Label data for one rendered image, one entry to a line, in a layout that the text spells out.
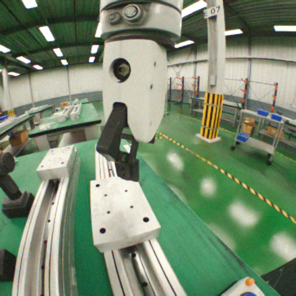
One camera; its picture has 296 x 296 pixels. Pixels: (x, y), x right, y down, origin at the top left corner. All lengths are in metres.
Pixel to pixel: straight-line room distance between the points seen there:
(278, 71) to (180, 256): 7.67
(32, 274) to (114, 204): 0.24
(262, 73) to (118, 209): 7.84
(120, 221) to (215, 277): 0.25
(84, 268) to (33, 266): 0.11
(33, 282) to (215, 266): 0.38
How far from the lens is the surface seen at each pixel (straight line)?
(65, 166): 0.42
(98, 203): 0.26
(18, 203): 0.49
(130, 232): 0.22
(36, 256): 0.35
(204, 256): 0.35
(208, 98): 3.06
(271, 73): 7.74
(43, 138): 1.72
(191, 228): 0.38
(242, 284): 0.31
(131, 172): 0.16
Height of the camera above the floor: 1.10
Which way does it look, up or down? 27 degrees down
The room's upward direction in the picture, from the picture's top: straight up
